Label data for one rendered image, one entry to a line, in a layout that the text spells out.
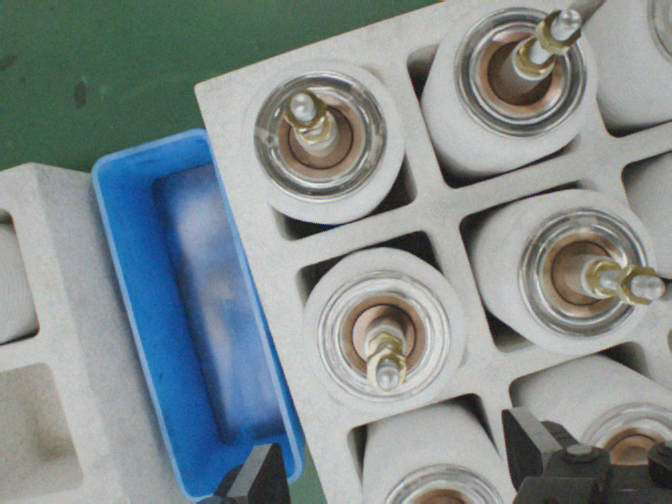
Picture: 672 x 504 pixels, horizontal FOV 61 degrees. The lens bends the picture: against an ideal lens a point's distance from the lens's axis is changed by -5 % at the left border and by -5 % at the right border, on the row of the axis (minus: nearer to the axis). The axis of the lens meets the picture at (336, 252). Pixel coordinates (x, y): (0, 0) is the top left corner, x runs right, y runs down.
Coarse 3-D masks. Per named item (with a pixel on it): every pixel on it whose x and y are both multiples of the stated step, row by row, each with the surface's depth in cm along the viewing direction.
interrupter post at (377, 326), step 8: (376, 320) 33; (384, 320) 32; (392, 320) 33; (368, 328) 32; (376, 328) 31; (384, 328) 31; (392, 328) 31; (400, 328) 33; (368, 336) 31; (400, 336) 31
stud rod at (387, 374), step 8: (384, 344) 29; (384, 360) 25; (376, 368) 25; (384, 368) 24; (392, 368) 24; (376, 376) 24; (384, 376) 24; (392, 376) 24; (384, 384) 24; (392, 384) 24
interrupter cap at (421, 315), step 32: (352, 288) 33; (384, 288) 33; (416, 288) 33; (320, 320) 33; (352, 320) 34; (416, 320) 33; (448, 320) 33; (320, 352) 34; (352, 352) 34; (416, 352) 33; (448, 352) 33; (352, 384) 34; (416, 384) 33
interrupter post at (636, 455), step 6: (630, 450) 33; (636, 450) 32; (642, 450) 32; (624, 456) 33; (630, 456) 32; (636, 456) 32; (642, 456) 32; (618, 462) 33; (624, 462) 32; (630, 462) 32; (636, 462) 31; (642, 462) 31
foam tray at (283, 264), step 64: (448, 0) 40; (576, 0) 39; (256, 64) 41; (384, 64) 40; (256, 192) 41; (448, 192) 40; (512, 192) 40; (256, 256) 41; (320, 256) 41; (448, 256) 40; (448, 384) 41; (320, 448) 41
